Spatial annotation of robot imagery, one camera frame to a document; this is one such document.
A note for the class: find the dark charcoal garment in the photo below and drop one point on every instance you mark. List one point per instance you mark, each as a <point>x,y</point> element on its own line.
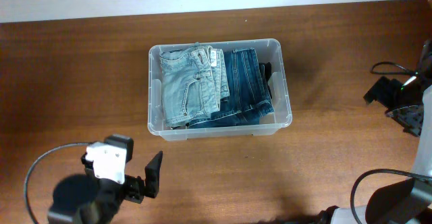
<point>266,72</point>

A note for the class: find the clear plastic storage container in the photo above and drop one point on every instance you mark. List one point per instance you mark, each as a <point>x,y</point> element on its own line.
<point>267,49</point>

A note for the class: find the light blue jeans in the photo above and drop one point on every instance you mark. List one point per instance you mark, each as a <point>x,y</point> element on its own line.
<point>194,83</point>

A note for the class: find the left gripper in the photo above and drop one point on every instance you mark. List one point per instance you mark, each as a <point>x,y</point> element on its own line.
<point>136,185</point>

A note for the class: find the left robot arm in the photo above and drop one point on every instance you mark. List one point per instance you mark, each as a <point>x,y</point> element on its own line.
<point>96,195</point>

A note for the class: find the dark blue jeans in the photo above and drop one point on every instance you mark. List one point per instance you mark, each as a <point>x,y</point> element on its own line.
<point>249,97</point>

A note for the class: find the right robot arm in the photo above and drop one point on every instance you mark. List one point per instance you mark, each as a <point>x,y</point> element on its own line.
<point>407,201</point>

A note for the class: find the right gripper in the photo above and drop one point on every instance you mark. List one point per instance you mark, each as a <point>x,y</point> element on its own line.
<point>381,91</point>

